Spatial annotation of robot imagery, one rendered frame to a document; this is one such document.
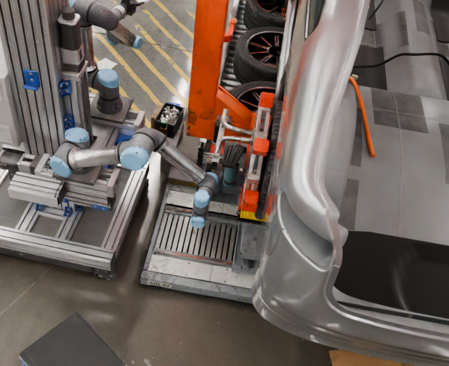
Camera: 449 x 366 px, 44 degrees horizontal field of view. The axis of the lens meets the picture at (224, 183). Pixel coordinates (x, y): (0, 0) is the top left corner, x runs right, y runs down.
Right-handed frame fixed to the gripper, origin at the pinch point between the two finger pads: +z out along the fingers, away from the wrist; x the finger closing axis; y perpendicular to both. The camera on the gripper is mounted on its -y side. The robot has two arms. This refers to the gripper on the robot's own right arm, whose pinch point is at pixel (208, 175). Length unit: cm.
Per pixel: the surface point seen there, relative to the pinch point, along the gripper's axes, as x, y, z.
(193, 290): -2, -79, -23
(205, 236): -3, -77, 18
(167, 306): 12, -83, -34
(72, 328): 54, -49, -75
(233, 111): -7, -6, 62
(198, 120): 13, -16, 60
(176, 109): 30, -27, 79
